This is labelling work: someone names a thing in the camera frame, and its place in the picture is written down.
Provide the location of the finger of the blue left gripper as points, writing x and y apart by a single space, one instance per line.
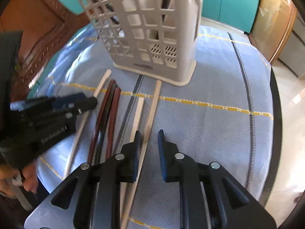
80 106
61 102

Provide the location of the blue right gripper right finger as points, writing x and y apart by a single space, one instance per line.
170 169

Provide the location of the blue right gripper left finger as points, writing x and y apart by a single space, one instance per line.
130 164

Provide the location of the pale wooden chopstick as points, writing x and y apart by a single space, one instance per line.
79 131
135 125
128 191

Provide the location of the person's left hand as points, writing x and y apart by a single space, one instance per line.
26 177

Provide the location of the light blue checked cloth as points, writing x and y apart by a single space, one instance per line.
224 114

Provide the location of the carved dark wooden chair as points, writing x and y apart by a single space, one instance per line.
47 25

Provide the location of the beige plastic utensil basket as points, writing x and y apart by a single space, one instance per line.
172 62

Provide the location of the silver multi-door refrigerator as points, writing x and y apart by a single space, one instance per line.
293 54

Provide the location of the wood framed glass door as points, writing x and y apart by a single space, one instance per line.
272 27

